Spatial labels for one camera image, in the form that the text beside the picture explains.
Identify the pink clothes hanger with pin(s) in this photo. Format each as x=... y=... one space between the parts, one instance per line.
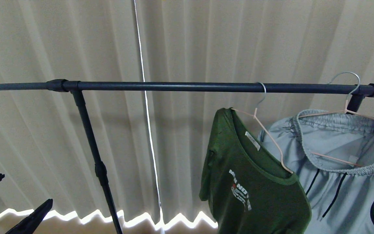
x=349 y=112
x=265 y=128

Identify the pale grey garment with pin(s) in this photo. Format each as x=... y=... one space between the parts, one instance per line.
x=336 y=143

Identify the green printed t-shirt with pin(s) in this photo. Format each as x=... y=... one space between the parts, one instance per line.
x=255 y=195

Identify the black clothes rack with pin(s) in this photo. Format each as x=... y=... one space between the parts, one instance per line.
x=174 y=86

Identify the beige curtain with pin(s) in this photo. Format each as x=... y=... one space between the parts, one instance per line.
x=206 y=39

